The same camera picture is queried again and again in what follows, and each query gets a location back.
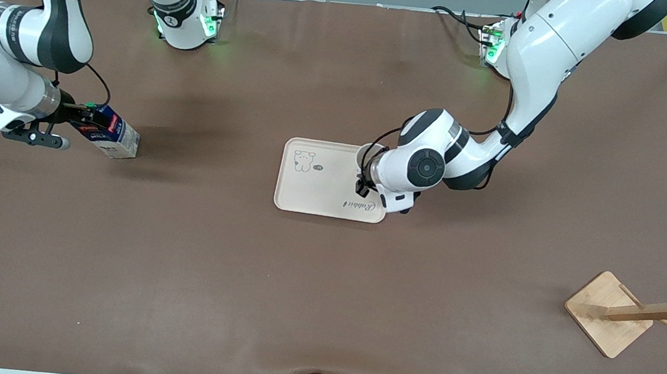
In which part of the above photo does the white smiley cup black handle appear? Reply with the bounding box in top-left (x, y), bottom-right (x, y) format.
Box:
top-left (354, 142), bottom-right (386, 176)

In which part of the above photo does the blue milk carton green cap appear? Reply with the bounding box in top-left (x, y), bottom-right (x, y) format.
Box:
top-left (70, 100), bottom-right (144, 161)

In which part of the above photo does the beige tray with bear print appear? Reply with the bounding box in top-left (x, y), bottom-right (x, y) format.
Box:
top-left (272, 136), bottom-right (394, 225)

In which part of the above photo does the brown table cover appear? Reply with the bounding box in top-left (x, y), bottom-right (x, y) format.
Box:
top-left (0, 0), bottom-right (667, 374)

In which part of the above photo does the wooden mug stand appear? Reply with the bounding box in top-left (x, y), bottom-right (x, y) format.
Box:
top-left (559, 262), bottom-right (667, 365)

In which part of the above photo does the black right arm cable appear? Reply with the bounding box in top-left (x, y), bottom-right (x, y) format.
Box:
top-left (50, 59), bottom-right (115, 110)

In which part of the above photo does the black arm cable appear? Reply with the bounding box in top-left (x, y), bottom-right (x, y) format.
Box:
top-left (358, 66), bottom-right (520, 197)
top-left (50, 59), bottom-right (115, 110)

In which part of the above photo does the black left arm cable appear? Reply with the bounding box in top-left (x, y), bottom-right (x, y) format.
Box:
top-left (358, 66), bottom-right (520, 197)

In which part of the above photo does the black left base cable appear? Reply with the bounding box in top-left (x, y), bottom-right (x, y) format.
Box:
top-left (428, 4), bottom-right (496, 47)

